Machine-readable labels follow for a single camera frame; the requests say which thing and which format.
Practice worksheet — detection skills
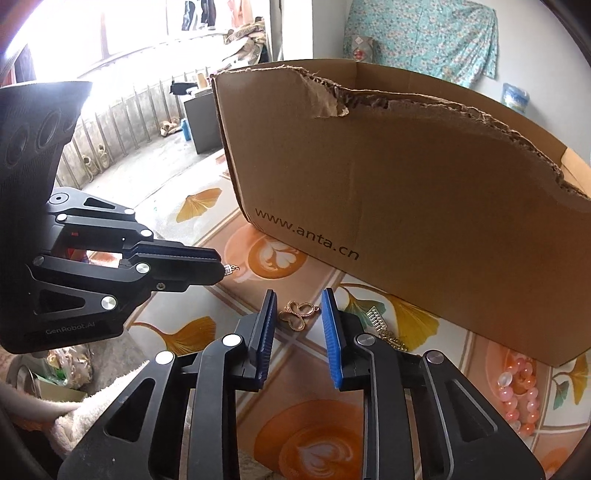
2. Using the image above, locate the orange hanging garment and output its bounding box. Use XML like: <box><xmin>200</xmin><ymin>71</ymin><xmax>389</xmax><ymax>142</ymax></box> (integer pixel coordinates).
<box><xmin>226</xmin><ymin>0</ymin><xmax>254</xmax><ymax>29</ymax></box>

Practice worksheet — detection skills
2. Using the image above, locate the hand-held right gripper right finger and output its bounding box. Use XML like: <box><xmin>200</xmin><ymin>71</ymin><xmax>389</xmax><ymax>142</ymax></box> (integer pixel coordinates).
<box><xmin>322</xmin><ymin>287</ymin><xmax>541</xmax><ymax>480</ymax></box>

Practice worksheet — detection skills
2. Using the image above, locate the balcony railing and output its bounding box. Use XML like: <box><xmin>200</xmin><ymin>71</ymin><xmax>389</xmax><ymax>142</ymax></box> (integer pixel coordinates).
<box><xmin>60</xmin><ymin>69</ymin><xmax>188</xmax><ymax>185</ymax></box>

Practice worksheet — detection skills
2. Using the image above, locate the blue water jug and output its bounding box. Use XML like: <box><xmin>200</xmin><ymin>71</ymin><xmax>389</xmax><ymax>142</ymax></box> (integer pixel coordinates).
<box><xmin>501</xmin><ymin>83</ymin><xmax>530</xmax><ymax>112</ymax></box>

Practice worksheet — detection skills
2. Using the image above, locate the pair of white shoes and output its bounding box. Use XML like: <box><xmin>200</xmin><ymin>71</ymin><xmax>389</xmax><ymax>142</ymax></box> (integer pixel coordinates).
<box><xmin>82</xmin><ymin>144</ymin><xmax>112</xmax><ymax>180</ymax></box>

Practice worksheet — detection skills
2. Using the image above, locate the dark hanging jacket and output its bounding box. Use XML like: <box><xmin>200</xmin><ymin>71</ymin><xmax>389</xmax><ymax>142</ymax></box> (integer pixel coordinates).
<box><xmin>182</xmin><ymin>0</ymin><xmax>218</xmax><ymax>31</ymax></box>

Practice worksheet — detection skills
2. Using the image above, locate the grey patterned bag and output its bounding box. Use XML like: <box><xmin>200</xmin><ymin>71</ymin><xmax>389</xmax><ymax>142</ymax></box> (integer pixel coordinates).
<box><xmin>349</xmin><ymin>34</ymin><xmax>378</xmax><ymax>61</ymax></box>

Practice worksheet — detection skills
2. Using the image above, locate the teal floral hanging cloth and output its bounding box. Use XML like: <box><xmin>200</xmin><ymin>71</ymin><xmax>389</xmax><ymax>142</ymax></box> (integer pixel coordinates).
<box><xmin>344</xmin><ymin>0</ymin><xmax>499</xmax><ymax>89</ymax></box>

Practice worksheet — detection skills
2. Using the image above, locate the dark cabinet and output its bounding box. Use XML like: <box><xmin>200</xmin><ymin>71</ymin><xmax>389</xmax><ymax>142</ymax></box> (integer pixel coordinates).
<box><xmin>184</xmin><ymin>90</ymin><xmax>223</xmax><ymax>155</ymax></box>

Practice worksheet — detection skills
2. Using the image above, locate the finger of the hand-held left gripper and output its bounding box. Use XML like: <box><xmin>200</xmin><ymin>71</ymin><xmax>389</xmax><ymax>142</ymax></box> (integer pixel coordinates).
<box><xmin>31</xmin><ymin>254</ymin><xmax>227</xmax><ymax>325</ymax></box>
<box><xmin>48</xmin><ymin>187</ymin><xmax>221</xmax><ymax>261</ymax></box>

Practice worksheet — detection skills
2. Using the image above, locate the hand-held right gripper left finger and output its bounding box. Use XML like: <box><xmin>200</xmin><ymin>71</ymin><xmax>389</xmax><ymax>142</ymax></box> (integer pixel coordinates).
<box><xmin>58</xmin><ymin>288</ymin><xmax>278</xmax><ymax>480</ymax></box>

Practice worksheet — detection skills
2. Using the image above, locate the white fleece clothing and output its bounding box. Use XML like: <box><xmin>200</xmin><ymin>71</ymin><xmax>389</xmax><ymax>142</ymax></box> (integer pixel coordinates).
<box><xmin>50</xmin><ymin>360</ymin><xmax>154</xmax><ymax>459</ymax></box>

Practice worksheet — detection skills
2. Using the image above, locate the brown cardboard box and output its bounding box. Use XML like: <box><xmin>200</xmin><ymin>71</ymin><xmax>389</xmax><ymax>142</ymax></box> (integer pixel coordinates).
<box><xmin>210</xmin><ymin>59</ymin><xmax>591</xmax><ymax>367</ymax></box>

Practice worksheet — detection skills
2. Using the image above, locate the pink orange bead bracelet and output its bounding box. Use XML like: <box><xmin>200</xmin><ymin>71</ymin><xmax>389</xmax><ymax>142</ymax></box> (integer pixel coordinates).
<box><xmin>496</xmin><ymin>357</ymin><xmax>542</xmax><ymax>437</ymax></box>

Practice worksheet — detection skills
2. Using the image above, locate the gold chain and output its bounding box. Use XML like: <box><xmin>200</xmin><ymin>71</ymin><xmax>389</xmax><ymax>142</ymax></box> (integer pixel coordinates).
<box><xmin>381</xmin><ymin>330</ymin><xmax>410</xmax><ymax>354</ymax></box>

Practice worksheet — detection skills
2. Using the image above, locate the gold butterfly pendant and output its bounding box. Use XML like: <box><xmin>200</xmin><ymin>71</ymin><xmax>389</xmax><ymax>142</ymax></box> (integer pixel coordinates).
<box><xmin>279</xmin><ymin>300</ymin><xmax>321</xmax><ymax>331</ymax></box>

